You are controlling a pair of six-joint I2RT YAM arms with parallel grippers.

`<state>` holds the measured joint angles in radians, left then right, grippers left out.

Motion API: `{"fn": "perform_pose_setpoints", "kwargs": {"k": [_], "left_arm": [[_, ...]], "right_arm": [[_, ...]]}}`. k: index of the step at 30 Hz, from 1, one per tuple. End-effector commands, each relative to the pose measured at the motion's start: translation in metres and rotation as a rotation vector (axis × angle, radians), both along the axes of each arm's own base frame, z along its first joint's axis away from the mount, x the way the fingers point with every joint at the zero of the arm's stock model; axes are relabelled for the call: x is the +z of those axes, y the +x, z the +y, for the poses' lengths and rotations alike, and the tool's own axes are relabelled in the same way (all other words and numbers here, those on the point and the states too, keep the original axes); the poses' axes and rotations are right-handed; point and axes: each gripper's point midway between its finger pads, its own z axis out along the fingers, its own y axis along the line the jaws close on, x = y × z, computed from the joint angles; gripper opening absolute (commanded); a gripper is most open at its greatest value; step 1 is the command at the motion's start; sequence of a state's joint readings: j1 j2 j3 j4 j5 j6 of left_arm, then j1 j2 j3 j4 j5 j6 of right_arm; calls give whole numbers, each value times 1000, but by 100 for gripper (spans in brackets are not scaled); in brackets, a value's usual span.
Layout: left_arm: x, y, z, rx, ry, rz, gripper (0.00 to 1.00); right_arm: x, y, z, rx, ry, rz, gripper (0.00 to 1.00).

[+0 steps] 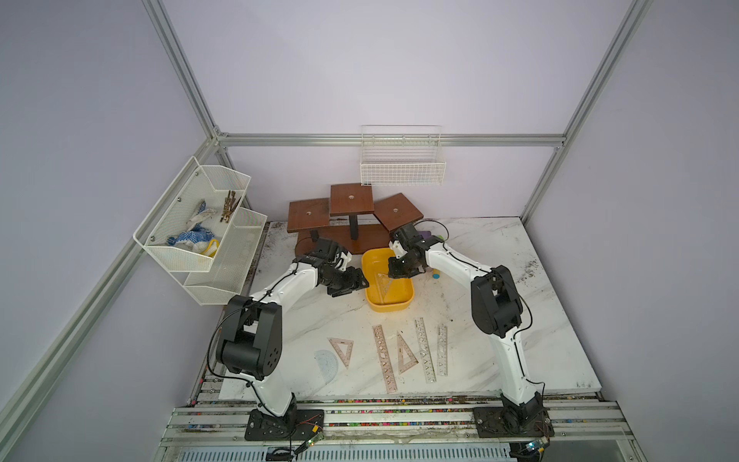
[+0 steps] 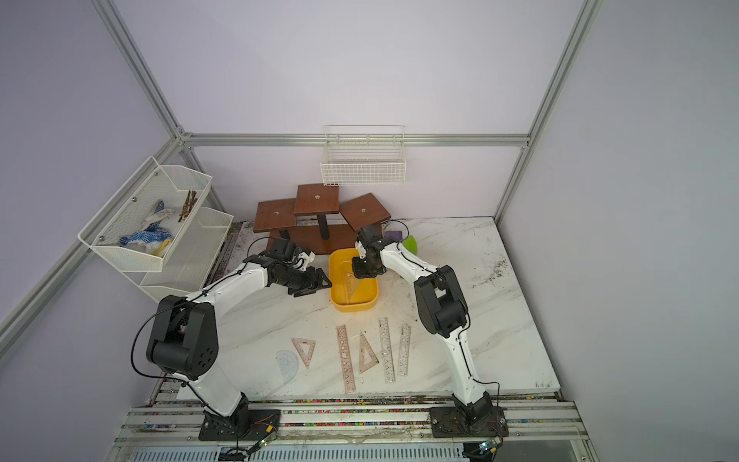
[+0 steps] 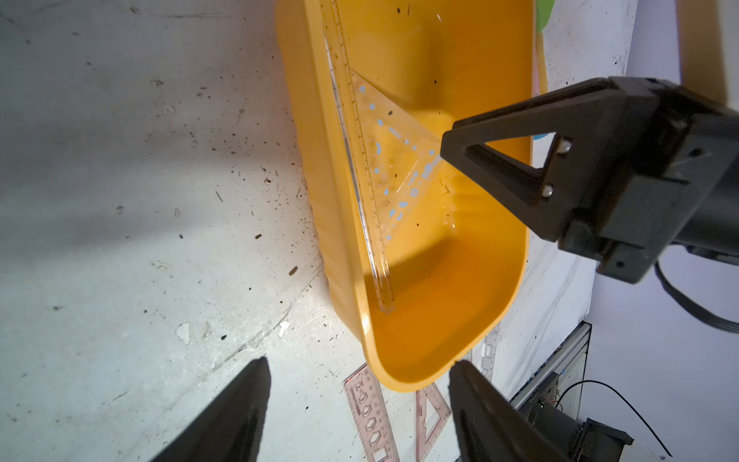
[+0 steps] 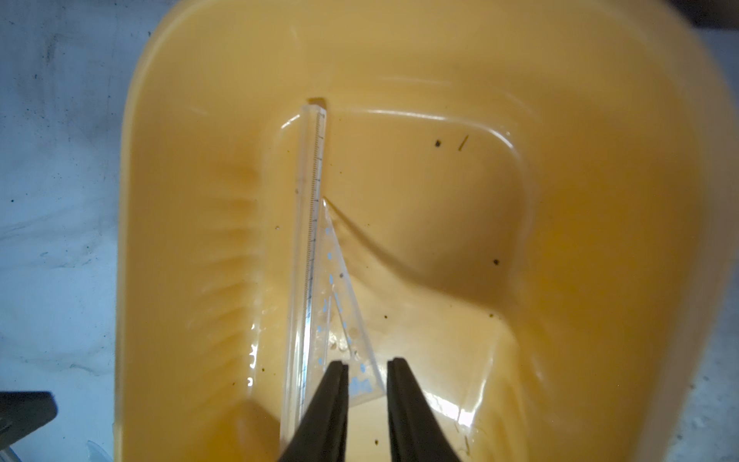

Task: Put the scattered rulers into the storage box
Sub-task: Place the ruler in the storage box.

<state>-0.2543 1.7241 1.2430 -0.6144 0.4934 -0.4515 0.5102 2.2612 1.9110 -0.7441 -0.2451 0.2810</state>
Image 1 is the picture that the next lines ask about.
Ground white wire wall basket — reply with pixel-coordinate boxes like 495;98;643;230
360;125;446;186

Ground small pink set square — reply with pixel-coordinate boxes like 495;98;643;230
328;338;354;369

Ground clear triangle set square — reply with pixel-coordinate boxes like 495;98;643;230
375;273;393;304

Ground blue clear protractor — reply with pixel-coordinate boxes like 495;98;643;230
314;350;339;384

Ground blue white cloth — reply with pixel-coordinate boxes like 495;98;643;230
167;200;219;255

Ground yellow item in bin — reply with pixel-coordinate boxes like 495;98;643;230
201;239;219;258

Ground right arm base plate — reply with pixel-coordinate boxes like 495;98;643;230
473;404;554;438

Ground white mesh bin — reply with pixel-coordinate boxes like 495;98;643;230
133;158;251;273
183;207;268;306

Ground long clear stencil ruler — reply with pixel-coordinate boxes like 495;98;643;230
414;318;437;383

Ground long pink stencil ruler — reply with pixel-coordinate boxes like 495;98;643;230
373;325;398;394

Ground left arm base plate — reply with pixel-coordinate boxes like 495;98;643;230
244;408;325;442

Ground upper white mesh bin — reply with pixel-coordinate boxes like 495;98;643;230
133;158;251;273

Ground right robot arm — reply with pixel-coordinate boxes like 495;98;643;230
389;223;546;424

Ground tall pink set square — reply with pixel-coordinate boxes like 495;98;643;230
396;332;419;373

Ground yellow plastic storage box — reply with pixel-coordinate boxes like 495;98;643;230
362;248;415;313

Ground short clear stencil ruler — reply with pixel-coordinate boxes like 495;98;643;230
437;325;448;377

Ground lower white mesh bin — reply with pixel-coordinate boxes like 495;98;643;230
183;207;268;306

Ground brown wooden tiered stand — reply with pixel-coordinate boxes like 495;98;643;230
287;183;423;255

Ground brown clothespins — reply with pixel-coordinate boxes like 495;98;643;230
219;190;241;223

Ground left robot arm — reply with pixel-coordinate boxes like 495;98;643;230
209;238;369;419

